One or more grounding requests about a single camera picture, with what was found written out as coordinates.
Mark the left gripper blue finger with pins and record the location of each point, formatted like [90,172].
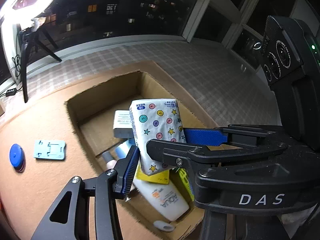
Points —
[67,217]

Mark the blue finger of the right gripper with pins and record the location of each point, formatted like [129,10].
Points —
[207,137]
[176,154]

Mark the yellow plastic shuttlecock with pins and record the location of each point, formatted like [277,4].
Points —
[185,180]

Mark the yellow black notepad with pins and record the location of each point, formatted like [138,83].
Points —
[159,178]

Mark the white patterned tissue pack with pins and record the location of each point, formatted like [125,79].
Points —
[155,119]

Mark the white blue-capped sunscreen bottle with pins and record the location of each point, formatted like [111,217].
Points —
[155,200]

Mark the white usb charger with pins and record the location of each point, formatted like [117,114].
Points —
[122,127]

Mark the small pink lotion bottle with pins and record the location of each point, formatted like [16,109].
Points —
[109,160]

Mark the brown cardboard box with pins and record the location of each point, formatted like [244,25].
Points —
[91,105]

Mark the blue round tape measure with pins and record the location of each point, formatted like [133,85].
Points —
[17,158]

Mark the black power strip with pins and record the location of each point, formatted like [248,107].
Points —
[11,92]

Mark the ring light on tripod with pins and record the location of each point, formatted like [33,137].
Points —
[31,23]

